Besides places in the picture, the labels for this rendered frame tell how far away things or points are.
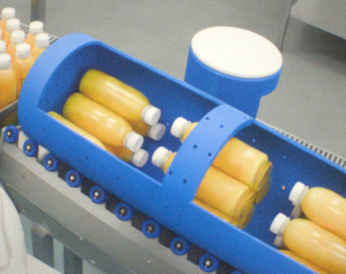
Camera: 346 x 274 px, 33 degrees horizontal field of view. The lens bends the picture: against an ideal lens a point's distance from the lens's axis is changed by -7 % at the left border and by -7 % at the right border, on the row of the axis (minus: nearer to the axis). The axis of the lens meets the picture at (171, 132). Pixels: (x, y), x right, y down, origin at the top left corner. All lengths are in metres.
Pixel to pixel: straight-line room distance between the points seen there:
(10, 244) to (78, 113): 0.61
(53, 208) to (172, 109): 0.38
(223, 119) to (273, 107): 2.25
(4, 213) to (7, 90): 0.78
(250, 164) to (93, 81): 0.44
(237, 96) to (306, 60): 2.27
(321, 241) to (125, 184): 0.41
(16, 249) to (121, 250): 0.56
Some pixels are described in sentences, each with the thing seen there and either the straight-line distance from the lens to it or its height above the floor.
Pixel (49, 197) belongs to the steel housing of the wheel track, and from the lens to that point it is 1.49.
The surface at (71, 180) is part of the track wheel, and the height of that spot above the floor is 0.96.
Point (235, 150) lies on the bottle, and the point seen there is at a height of 1.19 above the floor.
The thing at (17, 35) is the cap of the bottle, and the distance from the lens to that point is 1.65.
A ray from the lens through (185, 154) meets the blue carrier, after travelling 1.14.
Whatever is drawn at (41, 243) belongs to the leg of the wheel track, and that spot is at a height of 0.60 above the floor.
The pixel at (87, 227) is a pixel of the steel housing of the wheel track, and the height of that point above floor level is 0.86.
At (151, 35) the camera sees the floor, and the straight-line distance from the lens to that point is 3.87.
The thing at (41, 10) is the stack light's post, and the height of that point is 1.01.
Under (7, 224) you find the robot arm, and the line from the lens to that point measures 0.84.
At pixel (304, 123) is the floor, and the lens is 3.39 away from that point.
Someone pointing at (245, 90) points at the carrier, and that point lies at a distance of 1.72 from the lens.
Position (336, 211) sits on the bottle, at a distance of 1.14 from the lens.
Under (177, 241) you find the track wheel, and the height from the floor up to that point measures 0.97.
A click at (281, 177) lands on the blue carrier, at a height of 1.06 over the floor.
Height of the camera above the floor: 1.94
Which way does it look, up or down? 39 degrees down
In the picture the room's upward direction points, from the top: 9 degrees clockwise
